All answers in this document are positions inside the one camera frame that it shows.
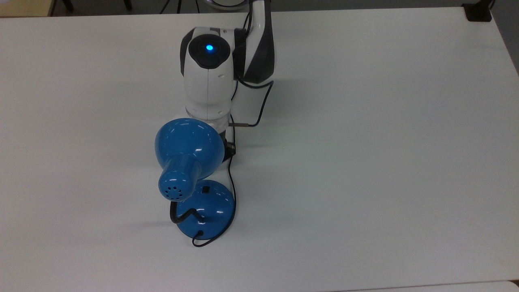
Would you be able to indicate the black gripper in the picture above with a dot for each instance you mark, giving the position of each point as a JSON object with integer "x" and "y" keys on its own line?
{"x": 230, "y": 152}

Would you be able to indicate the blue gooseneck desk lamp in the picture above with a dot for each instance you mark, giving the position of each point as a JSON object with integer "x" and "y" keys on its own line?
{"x": 190, "y": 142}

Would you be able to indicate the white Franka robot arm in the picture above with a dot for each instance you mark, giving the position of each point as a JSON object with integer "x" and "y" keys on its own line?
{"x": 206, "y": 85}

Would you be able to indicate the thin black tripod legs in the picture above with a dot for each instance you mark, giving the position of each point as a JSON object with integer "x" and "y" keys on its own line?
{"x": 179, "y": 5}

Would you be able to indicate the black chair leg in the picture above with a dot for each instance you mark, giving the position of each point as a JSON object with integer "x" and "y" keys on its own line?
{"x": 127, "y": 4}
{"x": 68, "y": 5}

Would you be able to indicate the tan wooden board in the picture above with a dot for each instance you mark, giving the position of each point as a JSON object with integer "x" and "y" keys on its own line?
{"x": 24, "y": 7}

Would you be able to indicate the black clamped pole mount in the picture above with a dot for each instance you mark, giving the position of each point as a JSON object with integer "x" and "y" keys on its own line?
{"x": 478, "y": 11}

